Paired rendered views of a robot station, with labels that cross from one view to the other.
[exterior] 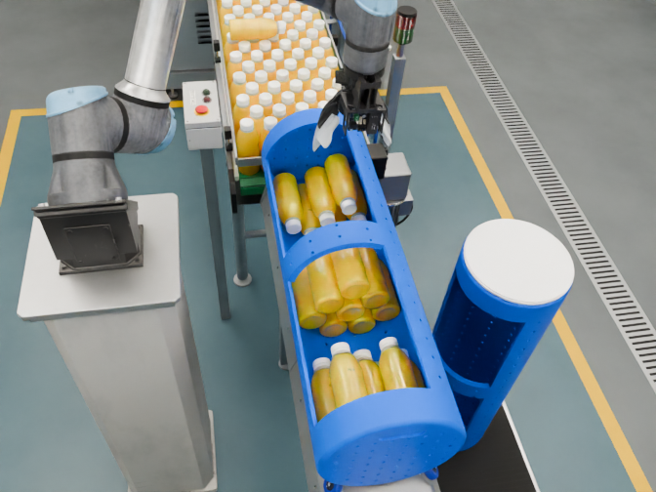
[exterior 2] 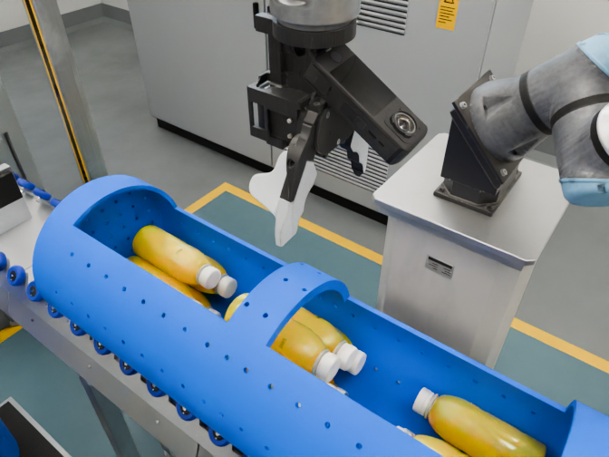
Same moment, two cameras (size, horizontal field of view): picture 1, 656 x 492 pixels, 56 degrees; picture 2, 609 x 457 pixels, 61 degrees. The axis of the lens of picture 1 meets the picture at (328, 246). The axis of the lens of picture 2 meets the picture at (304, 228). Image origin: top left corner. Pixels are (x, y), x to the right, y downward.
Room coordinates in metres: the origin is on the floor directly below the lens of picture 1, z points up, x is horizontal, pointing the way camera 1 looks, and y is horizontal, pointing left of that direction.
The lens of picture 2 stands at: (1.27, -0.32, 1.74)
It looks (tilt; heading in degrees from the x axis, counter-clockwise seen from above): 40 degrees down; 141
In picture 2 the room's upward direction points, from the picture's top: straight up
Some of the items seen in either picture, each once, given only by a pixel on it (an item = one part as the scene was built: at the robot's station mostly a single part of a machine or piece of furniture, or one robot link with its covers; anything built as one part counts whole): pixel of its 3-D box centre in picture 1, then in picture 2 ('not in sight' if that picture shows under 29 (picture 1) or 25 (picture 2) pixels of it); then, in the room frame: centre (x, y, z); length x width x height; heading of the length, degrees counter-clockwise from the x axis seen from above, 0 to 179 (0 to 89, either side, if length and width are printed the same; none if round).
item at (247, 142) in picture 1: (248, 147); not in sight; (1.41, 0.27, 0.98); 0.07 x 0.07 x 0.17
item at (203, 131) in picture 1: (202, 114); not in sight; (1.46, 0.41, 1.05); 0.20 x 0.10 x 0.10; 15
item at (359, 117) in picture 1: (361, 96); (306, 82); (0.93, -0.03, 1.54); 0.09 x 0.08 x 0.12; 15
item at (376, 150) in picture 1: (370, 163); not in sight; (1.43, -0.11, 0.95); 0.10 x 0.07 x 0.10; 105
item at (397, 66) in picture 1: (379, 179); not in sight; (1.80, -0.18, 0.55); 0.04 x 0.04 x 1.10; 15
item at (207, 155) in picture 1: (216, 237); not in sight; (1.46, 0.41, 0.50); 0.04 x 0.04 x 1.00; 15
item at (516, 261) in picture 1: (518, 259); not in sight; (1.02, -0.48, 1.03); 0.28 x 0.28 x 0.01
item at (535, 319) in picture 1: (475, 350); not in sight; (1.02, -0.48, 0.59); 0.28 x 0.28 x 0.88
